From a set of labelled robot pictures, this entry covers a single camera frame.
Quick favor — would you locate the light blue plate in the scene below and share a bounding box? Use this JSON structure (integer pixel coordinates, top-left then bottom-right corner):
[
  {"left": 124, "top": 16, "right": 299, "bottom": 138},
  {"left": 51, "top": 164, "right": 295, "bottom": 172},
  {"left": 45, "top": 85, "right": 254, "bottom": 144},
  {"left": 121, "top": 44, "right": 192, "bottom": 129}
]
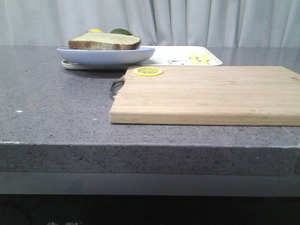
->
[{"left": 57, "top": 46, "right": 155, "bottom": 66}]

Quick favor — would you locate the bread slice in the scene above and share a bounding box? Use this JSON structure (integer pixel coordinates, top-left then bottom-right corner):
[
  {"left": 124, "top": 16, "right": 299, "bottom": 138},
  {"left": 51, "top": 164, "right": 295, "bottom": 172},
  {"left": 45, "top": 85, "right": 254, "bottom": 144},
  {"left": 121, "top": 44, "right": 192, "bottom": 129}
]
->
[{"left": 68, "top": 31, "right": 141, "bottom": 51}]

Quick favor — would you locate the white tray with bear print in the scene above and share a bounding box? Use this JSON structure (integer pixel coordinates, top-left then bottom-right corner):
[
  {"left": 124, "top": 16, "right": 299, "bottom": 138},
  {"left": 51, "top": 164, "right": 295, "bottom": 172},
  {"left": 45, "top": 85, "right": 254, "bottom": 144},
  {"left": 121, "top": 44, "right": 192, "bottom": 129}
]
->
[{"left": 61, "top": 46, "right": 223, "bottom": 70}]

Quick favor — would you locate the lemon slice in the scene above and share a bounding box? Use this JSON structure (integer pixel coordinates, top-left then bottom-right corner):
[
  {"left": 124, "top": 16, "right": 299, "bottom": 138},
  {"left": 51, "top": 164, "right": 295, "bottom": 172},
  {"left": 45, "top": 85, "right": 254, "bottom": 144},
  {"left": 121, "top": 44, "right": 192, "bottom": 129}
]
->
[{"left": 133, "top": 67, "right": 163, "bottom": 76}]

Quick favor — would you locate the yellow plastic fork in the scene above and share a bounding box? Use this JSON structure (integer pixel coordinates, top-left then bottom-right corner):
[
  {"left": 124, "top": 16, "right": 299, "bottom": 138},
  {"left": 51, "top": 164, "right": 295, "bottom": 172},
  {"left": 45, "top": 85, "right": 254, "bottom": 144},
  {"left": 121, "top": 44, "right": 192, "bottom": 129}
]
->
[{"left": 189, "top": 53, "right": 200, "bottom": 65}]

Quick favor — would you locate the yellow plastic knife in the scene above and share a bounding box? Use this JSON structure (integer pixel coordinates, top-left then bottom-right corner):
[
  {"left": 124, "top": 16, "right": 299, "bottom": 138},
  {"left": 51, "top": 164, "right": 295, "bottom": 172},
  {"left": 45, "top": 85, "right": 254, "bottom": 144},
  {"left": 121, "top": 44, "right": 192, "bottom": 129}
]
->
[{"left": 201, "top": 53, "right": 211, "bottom": 65}]

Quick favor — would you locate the green lime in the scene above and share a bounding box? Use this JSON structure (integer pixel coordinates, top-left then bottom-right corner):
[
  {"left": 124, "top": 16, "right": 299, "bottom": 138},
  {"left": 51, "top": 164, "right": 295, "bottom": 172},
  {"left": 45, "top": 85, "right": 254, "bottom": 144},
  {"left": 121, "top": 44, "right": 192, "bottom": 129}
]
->
[{"left": 110, "top": 28, "right": 133, "bottom": 36}]

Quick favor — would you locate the wooden cutting board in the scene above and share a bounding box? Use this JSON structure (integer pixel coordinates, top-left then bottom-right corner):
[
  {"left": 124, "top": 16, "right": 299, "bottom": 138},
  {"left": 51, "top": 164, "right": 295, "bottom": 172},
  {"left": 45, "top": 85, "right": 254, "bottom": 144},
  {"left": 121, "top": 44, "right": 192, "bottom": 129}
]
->
[{"left": 109, "top": 66, "right": 300, "bottom": 126}]

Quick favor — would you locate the back yellow lemon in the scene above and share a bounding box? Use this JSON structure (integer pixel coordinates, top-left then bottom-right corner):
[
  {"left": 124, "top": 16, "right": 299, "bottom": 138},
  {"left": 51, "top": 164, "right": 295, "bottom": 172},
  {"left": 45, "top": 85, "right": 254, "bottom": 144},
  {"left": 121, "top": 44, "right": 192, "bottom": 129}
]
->
[{"left": 89, "top": 29, "right": 102, "bottom": 33}]

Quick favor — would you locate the grey curtain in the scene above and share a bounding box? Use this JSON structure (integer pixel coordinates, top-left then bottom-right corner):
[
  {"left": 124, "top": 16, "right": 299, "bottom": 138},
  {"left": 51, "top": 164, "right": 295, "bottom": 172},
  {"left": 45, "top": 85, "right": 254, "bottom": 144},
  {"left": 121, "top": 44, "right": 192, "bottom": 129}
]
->
[{"left": 0, "top": 0, "right": 300, "bottom": 48}]

